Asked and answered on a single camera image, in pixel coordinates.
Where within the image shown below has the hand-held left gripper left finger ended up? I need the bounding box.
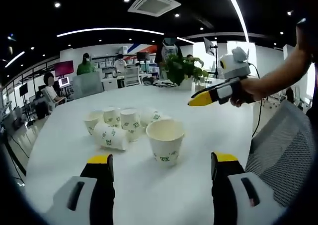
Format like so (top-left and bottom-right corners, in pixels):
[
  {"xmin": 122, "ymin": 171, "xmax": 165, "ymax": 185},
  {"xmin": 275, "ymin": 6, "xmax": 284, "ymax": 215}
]
[{"xmin": 46, "ymin": 154, "xmax": 115, "ymax": 225}]

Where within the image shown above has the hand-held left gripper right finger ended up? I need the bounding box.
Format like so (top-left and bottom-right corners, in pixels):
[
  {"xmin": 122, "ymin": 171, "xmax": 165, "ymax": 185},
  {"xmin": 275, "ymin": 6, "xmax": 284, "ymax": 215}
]
[{"xmin": 211, "ymin": 151, "xmax": 284, "ymax": 225}]

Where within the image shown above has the person's right hand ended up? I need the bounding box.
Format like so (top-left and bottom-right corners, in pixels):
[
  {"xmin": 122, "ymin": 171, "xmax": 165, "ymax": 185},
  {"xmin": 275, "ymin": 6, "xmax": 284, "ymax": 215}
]
[{"xmin": 230, "ymin": 77, "xmax": 260, "ymax": 108}]

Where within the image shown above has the white planter pot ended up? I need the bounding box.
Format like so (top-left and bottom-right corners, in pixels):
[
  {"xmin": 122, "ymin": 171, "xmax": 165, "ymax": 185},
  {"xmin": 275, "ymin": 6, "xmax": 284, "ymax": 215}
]
[{"xmin": 177, "ymin": 77, "xmax": 194, "ymax": 91}]

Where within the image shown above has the monitor on black tripod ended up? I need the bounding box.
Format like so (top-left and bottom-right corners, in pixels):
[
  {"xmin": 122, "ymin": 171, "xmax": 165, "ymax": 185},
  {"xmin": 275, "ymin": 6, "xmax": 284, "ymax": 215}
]
[{"xmin": 203, "ymin": 37, "xmax": 219, "ymax": 79}]

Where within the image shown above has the long curved ceiling light strip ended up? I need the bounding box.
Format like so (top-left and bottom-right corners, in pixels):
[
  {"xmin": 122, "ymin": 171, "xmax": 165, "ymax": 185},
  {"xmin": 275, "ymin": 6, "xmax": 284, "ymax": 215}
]
[{"xmin": 222, "ymin": 0, "xmax": 250, "ymax": 43}]

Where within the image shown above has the green leafy plant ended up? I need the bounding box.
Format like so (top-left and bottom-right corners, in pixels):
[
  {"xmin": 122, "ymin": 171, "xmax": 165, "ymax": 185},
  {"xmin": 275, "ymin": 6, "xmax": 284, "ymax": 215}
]
[{"xmin": 159, "ymin": 54, "xmax": 209, "ymax": 86}]

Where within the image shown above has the white table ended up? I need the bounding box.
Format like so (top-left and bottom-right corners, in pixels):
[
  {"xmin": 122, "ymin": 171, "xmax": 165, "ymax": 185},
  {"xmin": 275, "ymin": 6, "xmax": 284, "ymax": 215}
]
[{"xmin": 24, "ymin": 82, "xmax": 255, "ymax": 225}]

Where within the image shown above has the grey mesh office chair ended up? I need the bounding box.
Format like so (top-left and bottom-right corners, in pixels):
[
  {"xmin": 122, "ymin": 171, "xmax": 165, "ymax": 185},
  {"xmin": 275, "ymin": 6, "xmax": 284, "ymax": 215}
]
[{"xmin": 244, "ymin": 99, "xmax": 315, "ymax": 208}]

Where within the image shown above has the white office chair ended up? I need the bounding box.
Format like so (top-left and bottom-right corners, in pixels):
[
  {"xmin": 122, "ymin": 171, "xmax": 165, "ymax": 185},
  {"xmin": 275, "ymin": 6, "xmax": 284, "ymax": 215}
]
[{"xmin": 124, "ymin": 67, "xmax": 141, "ymax": 86}]

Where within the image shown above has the white cabinet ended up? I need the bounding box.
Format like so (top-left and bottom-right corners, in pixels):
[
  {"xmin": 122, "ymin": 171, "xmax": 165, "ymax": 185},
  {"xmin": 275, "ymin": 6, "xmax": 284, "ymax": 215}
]
[{"xmin": 101, "ymin": 75, "xmax": 125, "ymax": 91}]

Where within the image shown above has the white armchair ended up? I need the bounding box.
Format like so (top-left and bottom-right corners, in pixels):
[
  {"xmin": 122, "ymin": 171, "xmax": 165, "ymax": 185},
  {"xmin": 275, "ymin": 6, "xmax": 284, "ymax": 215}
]
[{"xmin": 41, "ymin": 88, "xmax": 68, "ymax": 111}]

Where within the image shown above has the ceiling air conditioner vent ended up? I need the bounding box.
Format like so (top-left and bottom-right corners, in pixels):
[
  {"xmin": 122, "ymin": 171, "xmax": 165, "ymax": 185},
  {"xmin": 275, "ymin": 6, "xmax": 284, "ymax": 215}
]
[{"xmin": 127, "ymin": 0, "xmax": 181, "ymax": 17}]

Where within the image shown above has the shelf with storage boxes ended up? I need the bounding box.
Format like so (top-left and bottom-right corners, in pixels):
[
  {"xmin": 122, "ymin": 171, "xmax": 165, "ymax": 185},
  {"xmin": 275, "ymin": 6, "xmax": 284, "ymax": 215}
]
[{"xmin": 91, "ymin": 53, "xmax": 159, "ymax": 73}]

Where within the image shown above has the grey chair back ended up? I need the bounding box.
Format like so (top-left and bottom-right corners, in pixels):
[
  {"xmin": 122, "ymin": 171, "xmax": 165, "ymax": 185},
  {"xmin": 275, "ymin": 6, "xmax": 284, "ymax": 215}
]
[{"xmin": 72, "ymin": 74, "xmax": 104, "ymax": 100}]

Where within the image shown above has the arched ceiling light strip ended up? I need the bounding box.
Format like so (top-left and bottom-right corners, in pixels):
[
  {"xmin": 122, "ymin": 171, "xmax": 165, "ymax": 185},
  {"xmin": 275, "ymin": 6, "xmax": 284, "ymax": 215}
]
[{"xmin": 56, "ymin": 27, "xmax": 194, "ymax": 45}]

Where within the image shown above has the small bright monitor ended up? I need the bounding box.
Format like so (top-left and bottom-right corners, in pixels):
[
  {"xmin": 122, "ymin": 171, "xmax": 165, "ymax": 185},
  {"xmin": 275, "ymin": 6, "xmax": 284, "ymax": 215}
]
[{"xmin": 58, "ymin": 76, "xmax": 71, "ymax": 88}]

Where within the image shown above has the short ceiling light strip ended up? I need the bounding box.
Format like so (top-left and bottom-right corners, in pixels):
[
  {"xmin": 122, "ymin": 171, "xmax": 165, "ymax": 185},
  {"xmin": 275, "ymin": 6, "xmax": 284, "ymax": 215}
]
[{"xmin": 4, "ymin": 51, "xmax": 26, "ymax": 68}]

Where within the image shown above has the black cable coil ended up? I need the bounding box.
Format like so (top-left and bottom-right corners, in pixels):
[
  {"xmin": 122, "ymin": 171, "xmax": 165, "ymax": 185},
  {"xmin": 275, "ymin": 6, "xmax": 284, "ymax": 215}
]
[{"xmin": 153, "ymin": 79, "xmax": 177, "ymax": 88}]

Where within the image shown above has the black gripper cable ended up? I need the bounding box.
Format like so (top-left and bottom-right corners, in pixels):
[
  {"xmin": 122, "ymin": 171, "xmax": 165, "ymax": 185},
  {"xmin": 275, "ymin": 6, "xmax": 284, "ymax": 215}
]
[{"xmin": 247, "ymin": 62, "xmax": 263, "ymax": 138}]

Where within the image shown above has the pink wall screen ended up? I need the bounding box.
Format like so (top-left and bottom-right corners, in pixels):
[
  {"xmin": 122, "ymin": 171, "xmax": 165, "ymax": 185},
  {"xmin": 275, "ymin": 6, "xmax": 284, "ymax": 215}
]
[{"xmin": 54, "ymin": 60, "xmax": 75, "ymax": 77}]

